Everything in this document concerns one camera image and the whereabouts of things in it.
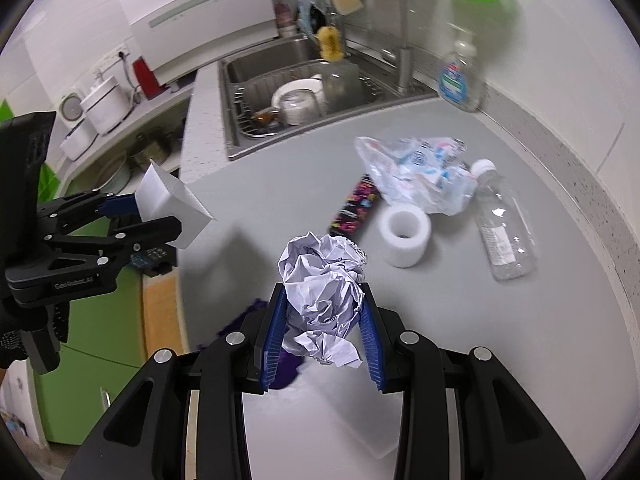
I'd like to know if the white paper box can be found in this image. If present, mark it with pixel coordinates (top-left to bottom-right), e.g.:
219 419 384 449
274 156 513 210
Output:
134 162 214 249

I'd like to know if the white paper ball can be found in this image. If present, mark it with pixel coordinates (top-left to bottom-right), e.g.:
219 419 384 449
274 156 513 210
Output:
278 232 367 368

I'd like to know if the clear plastic bag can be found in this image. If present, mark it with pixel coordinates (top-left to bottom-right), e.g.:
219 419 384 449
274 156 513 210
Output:
355 136 476 217

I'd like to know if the clear plastic water bottle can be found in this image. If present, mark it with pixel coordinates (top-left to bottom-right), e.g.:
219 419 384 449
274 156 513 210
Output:
470 158 539 282

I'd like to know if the stainless steel kitchen sink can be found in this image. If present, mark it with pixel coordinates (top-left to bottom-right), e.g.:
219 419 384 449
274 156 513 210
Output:
219 36 436 160

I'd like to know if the black gloved left hand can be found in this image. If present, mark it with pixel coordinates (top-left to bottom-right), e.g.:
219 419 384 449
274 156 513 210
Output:
0 308 28 370

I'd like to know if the white foam tape roll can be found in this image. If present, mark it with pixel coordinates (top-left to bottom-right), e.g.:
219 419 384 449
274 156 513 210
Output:
378 204 432 269

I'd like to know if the white rice cooker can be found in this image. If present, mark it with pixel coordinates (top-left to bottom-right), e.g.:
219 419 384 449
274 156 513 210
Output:
80 76 134 136

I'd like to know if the black colourful patterned box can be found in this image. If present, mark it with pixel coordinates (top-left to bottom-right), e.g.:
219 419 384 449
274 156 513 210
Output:
328 174 381 238

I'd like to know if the white dishwasher appliance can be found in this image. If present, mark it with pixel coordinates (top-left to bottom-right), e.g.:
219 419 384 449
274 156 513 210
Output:
119 0 278 84

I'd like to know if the glass jar in sink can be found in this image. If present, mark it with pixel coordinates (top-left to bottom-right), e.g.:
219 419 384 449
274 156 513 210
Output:
279 90 323 127

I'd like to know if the white plate in sink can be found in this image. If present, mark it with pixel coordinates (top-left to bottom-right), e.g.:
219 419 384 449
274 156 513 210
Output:
271 74 326 108

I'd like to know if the clear glass container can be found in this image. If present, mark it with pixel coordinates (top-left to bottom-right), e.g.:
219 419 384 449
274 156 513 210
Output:
320 60 364 114

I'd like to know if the hand soap pump bottle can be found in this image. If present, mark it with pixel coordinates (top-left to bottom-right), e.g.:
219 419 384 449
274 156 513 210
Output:
437 23 485 113

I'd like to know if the yellow sponge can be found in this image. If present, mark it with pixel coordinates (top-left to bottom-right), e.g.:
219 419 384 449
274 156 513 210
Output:
317 26 345 62

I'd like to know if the stainless steel faucet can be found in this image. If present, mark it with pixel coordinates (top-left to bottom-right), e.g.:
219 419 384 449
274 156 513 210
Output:
319 0 418 97

